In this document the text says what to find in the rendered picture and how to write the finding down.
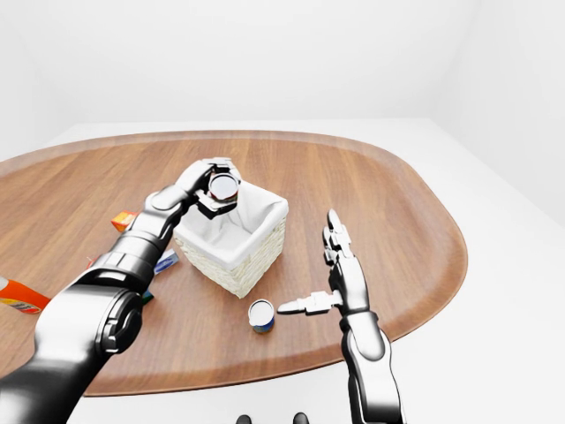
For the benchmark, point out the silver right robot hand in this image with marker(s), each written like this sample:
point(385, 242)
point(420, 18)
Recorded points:
point(346, 274)

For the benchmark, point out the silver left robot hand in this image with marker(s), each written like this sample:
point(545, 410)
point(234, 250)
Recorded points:
point(201, 179)

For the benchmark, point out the red tomato sauce tin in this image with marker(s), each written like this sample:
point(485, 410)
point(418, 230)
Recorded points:
point(224, 188)

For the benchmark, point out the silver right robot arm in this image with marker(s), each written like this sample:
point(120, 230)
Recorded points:
point(373, 366)

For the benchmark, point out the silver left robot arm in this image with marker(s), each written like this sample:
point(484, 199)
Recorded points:
point(92, 309)

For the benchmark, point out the white lined wicker basket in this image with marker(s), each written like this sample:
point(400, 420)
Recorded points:
point(231, 238)

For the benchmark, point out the small orange food box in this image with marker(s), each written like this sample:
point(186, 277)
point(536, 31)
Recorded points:
point(123, 220)

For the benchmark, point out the blue and white food box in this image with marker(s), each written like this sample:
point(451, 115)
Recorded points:
point(167, 261)

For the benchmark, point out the blue and white tin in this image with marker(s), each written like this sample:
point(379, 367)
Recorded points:
point(261, 315)

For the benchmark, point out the green food box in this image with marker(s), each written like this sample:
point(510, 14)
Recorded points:
point(147, 297)

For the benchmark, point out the small dark rounded shape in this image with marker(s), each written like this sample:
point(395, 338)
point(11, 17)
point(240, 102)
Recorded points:
point(301, 418)
point(243, 419)

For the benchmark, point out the large orange food box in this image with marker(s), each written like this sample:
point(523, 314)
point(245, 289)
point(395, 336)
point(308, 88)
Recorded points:
point(20, 297)

